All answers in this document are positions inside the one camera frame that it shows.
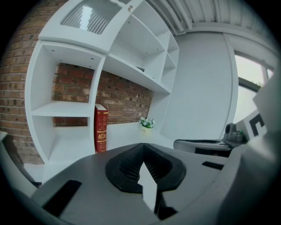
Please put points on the window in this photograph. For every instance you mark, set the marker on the window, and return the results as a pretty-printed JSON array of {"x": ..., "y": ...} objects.
[{"x": 250, "y": 88}]

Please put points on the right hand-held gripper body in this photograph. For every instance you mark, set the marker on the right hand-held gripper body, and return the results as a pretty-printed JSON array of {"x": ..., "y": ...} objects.
[{"x": 259, "y": 105}]

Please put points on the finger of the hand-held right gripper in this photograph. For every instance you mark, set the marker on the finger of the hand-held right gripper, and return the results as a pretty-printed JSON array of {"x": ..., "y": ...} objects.
[{"x": 197, "y": 141}]

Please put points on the red hardcover book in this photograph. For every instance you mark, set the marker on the red hardcover book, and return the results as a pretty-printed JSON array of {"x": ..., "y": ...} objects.
[{"x": 101, "y": 131}]

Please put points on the small white flower pot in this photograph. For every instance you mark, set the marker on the small white flower pot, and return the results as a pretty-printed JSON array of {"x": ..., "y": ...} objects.
[{"x": 146, "y": 126}]

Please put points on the white glass cabinet door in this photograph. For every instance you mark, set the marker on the white glass cabinet door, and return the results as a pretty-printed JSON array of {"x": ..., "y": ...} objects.
[{"x": 92, "y": 17}]

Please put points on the white wooden shelf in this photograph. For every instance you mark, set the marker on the white wooden shelf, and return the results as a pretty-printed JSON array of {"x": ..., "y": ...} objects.
[{"x": 123, "y": 72}]

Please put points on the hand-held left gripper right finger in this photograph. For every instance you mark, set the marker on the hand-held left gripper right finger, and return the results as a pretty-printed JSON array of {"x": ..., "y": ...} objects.
[{"x": 169, "y": 169}]

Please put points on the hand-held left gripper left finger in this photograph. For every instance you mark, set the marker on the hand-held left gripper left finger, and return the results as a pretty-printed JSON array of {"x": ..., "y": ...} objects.
[{"x": 123, "y": 167}]

